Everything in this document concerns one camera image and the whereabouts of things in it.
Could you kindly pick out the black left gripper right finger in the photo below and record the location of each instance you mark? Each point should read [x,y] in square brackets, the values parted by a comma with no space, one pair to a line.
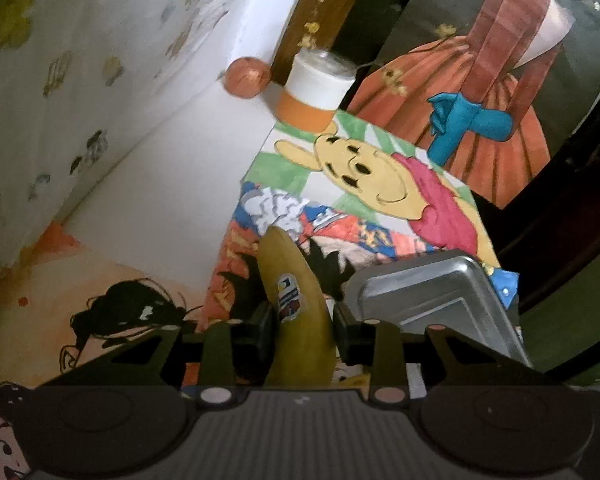
[445,357]

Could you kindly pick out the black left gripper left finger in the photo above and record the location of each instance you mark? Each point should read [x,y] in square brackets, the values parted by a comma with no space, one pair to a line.
[220,366]

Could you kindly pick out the stickered banana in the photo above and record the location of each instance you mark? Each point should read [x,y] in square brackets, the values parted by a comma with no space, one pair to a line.
[305,356]

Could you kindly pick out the metal baking tray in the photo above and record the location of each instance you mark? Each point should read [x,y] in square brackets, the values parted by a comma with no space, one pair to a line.
[445,288]

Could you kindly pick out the colourful anime comic poster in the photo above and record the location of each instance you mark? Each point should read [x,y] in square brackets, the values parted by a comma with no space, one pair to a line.
[335,246]

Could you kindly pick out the two boys cartoon poster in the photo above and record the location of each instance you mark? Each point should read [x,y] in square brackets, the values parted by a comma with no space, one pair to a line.
[63,305]

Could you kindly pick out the winnie the pooh drawing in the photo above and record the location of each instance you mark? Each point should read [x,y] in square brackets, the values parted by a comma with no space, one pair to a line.
[358,168]

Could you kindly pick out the white cartoon-print cloth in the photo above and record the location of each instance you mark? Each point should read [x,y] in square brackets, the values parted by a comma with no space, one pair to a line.
[80,82]

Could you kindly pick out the dried yellow flower sprig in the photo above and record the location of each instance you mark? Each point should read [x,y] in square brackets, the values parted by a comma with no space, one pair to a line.
[377,31]

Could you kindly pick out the white orange jar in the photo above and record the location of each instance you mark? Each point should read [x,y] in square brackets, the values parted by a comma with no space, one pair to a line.
[316,85]

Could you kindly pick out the girl orange dress poster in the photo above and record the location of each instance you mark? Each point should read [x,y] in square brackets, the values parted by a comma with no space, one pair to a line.
[489,89]

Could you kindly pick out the brown wooden door frame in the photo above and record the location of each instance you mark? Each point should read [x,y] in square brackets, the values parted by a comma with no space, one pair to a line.
[312,24]

